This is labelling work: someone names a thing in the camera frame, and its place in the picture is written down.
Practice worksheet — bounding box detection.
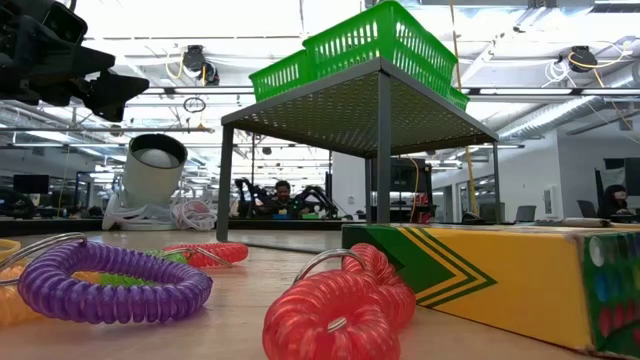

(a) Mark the thick yellow hanging cable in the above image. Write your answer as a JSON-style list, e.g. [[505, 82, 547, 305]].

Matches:
[[448, 0, 480, 216]]

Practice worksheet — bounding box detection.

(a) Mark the silver ventilation duct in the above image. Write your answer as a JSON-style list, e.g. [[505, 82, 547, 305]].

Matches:
[[499, 92, 640, 141]]

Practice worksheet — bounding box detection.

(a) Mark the thin yellow cable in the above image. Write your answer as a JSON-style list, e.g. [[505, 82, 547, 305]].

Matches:
[[407, 157, 421, 224]]

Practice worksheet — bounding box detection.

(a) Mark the yellow coil keychain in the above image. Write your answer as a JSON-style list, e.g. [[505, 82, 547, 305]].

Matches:
[[0, 263, 104, 329]]

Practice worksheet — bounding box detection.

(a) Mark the black monitor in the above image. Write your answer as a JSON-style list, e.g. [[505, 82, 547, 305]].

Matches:
[[12, 174, 51, 195]]

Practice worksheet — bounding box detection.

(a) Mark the black ceiling cable reel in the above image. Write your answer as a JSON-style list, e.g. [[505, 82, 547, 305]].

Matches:
[[567, 45, 599, 74], [180, 44, 221, 87]]

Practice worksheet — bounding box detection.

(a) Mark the white cylindrical desk lamp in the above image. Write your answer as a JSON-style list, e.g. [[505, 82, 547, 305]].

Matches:
[[101, 133, 189, 232]]

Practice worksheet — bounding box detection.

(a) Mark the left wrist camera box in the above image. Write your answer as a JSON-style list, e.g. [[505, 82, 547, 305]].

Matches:
[[40, 1, 89, 46]]

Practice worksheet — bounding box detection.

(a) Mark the person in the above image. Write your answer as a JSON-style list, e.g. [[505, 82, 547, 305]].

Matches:
[[597, 183, 634, 221], [257, 179, 307, 220]]

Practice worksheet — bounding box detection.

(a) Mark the yellow crayon box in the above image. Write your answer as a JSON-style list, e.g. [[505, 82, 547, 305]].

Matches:
[[341, 222, 640, 359]]

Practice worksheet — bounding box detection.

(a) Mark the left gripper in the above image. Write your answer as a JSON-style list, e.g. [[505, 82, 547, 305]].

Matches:
[[0, 0, 151, 124]]

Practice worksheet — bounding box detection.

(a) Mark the white coiled cable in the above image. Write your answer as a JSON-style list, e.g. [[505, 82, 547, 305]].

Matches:
[[170, 198, 219, 232]]

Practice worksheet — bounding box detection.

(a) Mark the yellow rubber bands pile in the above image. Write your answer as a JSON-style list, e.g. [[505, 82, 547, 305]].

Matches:
[[0, 238, 22, 264]]

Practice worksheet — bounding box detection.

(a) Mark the grey perforated metal shelf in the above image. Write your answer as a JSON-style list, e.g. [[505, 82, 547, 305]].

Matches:
[[216, 56, 503, 254]]

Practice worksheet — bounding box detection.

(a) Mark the orange coil keychain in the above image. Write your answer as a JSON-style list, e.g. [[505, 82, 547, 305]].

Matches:
[[163, 242, 250, 269], [261, 242, 417, 360]]

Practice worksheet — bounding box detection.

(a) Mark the purple coil keychain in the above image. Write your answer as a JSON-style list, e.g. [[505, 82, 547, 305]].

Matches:
[[0, 232, 215, 325]]

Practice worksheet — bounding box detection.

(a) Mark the green coil keychain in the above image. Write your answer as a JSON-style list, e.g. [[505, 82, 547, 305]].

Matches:
[[97, 246, 234, 289]]

